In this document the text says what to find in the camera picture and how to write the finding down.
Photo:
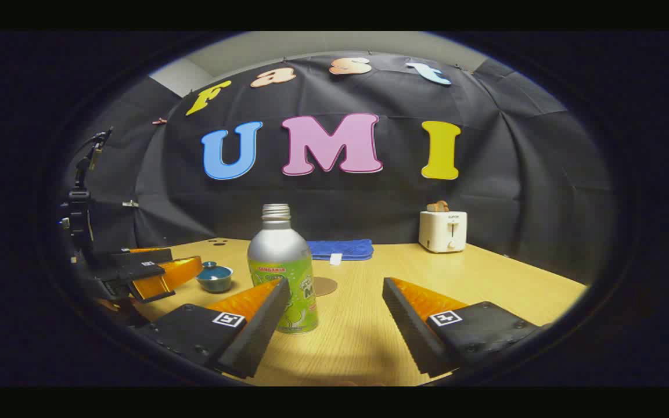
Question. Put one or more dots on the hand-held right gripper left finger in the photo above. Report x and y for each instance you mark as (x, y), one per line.
(256, 331)

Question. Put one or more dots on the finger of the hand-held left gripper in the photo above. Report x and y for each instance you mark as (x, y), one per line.
(146, 257)
(175, 276)

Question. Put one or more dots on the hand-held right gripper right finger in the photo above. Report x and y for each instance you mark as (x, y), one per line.
(413, 328)

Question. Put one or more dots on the blue teacup lid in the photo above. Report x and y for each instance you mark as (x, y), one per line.
(211, 268)

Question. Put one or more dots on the blue teacup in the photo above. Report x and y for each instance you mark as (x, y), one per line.
(214, 283)

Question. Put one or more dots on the silver green-label water bottle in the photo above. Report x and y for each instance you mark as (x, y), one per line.
(279, 255)

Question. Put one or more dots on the round brown coaster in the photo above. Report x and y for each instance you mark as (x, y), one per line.
(327, 286)

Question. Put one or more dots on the white toaster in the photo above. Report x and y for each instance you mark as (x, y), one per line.
(442, 232)

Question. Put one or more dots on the blue folded towel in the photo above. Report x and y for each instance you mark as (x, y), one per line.
(340, 248)

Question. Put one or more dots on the toast bread slice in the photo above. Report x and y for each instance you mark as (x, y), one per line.
(438, 206)

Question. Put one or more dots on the black backdrop cloth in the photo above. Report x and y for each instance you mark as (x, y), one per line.
(404, 197)

